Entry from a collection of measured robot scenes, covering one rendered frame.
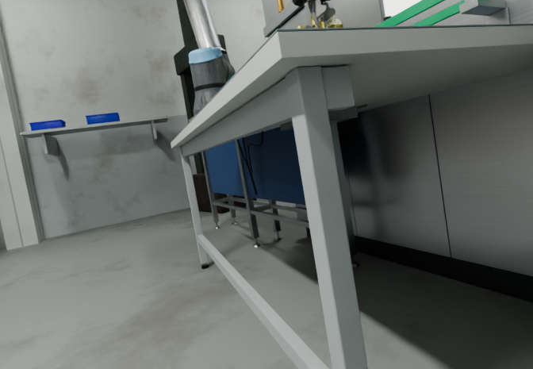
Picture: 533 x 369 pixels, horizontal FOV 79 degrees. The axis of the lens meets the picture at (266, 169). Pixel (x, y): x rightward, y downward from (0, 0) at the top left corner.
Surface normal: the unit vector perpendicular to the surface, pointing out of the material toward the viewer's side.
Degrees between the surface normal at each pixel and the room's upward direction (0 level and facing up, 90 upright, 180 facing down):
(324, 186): 90
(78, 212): 90
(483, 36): 90
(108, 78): 90
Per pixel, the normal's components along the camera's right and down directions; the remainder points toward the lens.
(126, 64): 0.36, 0.00
